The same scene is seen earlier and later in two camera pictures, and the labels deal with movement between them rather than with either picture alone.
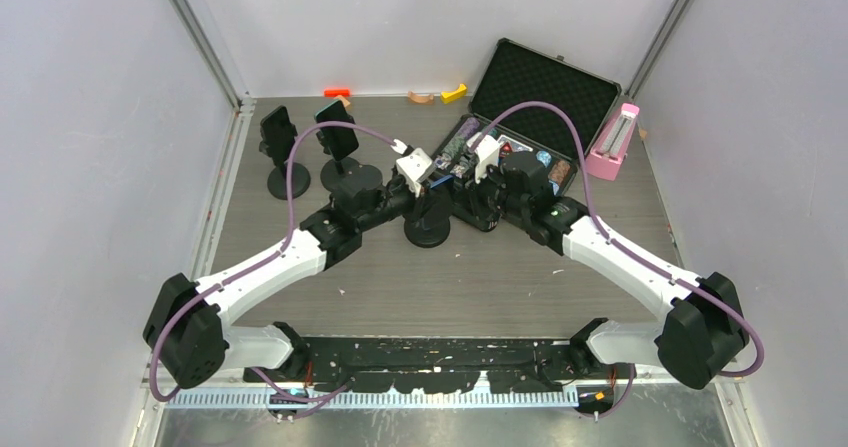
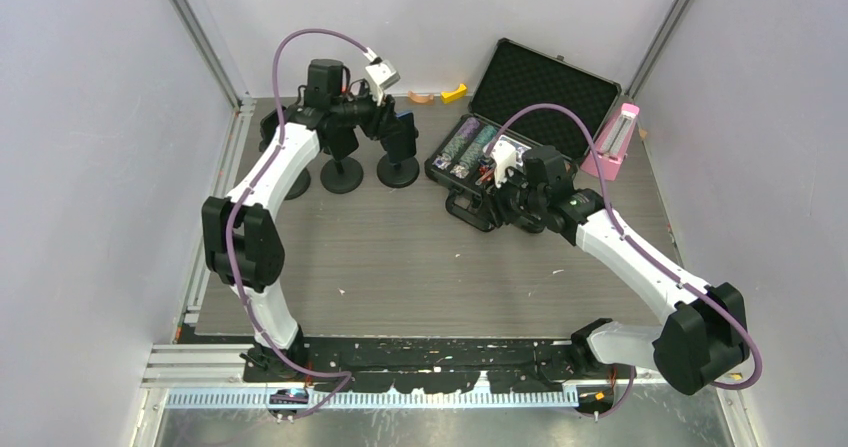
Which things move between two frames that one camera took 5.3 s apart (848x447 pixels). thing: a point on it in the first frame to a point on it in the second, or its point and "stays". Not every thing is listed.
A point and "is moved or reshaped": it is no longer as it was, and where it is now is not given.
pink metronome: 610,147 stays
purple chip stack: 467,129 stays
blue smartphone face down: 441,181 to 402,138
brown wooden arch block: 419,99 stays
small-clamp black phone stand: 428,224 is moved or reshaped
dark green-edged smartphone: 342,140 stays
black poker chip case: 518,74 stays
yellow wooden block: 451,96 stays
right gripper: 474,194 to 513,174
